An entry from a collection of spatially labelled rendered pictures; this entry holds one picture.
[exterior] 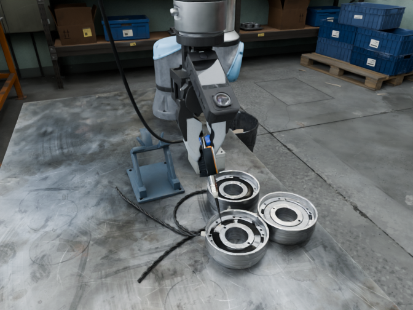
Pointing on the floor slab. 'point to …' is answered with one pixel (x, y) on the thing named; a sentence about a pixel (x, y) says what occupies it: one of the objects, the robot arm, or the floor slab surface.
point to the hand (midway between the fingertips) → (205, 155)
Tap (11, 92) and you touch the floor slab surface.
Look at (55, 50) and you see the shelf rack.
